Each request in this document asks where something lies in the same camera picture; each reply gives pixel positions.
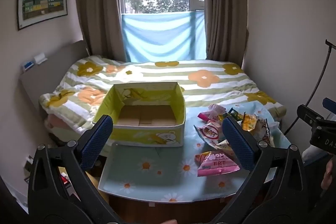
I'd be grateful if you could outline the translucent pink plastic bag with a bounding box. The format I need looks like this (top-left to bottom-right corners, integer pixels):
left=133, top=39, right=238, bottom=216
left=208, top=104, right=227, bottom=115

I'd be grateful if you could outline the brown curtain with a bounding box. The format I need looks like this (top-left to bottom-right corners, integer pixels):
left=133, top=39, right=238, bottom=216
left=74, top=0, right=127, bottom=62
left=199, top=0, right=249, bottom=69

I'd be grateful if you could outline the framed picture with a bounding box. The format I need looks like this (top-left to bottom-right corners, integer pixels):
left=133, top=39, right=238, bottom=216
left=17, top=0, right=68, bottom=31

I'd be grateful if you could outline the person's right hand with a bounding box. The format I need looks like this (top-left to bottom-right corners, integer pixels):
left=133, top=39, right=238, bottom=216
left=321, top=160, right=336, bottom=190

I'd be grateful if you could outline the yellow green cardboard box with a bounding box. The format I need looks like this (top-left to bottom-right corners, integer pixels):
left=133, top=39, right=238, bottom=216
left=94, top=81, right=186, bottom=147

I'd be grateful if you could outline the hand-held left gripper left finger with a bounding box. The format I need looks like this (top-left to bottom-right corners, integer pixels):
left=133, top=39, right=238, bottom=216
left=28, top=115, right=118, bottom=224

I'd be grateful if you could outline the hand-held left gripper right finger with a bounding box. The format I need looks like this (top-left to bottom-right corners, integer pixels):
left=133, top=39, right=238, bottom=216
left=218, top=116, right=309, bottom=224

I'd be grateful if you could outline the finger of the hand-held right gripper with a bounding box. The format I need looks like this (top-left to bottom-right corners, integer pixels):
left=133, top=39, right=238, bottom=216
left=322, top=97, right=336, bottom=110
left=297, top=105, right=325, bottom=126

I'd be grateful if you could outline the dark green snack packet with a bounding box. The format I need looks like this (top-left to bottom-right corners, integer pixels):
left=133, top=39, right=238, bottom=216
left=228, top=108, right=244, bottom=122

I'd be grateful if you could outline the magenta snack packet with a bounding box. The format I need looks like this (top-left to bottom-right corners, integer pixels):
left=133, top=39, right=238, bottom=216
left=198, top=112, right=219, bottom=123

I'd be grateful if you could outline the white red snack packet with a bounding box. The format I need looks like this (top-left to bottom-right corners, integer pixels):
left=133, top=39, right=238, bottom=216
left=258, top=118, right=275, bottom=146

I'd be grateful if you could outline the orange snack packet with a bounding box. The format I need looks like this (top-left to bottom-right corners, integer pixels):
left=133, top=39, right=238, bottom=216
left=195, top=151, right=212, bottom=165

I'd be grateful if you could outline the pink snack packet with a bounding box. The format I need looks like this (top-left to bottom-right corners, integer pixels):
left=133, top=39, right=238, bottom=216
left=197, top=152, right=241, bottom=177

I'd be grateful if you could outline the small white box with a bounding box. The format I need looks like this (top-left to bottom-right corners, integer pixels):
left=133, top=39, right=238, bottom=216
left=34, top=53, right=48, bottom=65

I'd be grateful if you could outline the blue white card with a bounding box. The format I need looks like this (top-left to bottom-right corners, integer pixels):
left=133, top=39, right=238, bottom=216
left=21, top=61, right=35, bottom=72

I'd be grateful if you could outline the grey headboard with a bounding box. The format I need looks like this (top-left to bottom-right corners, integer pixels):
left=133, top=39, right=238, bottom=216
left=20, top=40, right=91, bottom=119

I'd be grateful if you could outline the large crisps bag red badge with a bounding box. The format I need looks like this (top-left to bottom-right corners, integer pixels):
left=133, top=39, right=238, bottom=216
left=194, top=121, right=223, bottom=149

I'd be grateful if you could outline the striped floral blanket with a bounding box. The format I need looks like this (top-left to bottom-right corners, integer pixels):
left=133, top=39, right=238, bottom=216
left=39, top=55, right=287, bottom=135

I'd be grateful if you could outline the pale yellow snack packet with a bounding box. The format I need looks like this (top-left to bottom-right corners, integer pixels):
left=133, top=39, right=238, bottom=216
left=215, top=139, right=236, bottom=159

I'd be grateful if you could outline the light blue cloth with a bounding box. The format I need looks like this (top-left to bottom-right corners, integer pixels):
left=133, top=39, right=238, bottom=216
left=121, top=10, right=207, bottom=63

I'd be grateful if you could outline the black cable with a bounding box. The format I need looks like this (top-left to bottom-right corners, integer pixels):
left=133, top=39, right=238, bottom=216
left=282, top=39, right=336, bottom=135

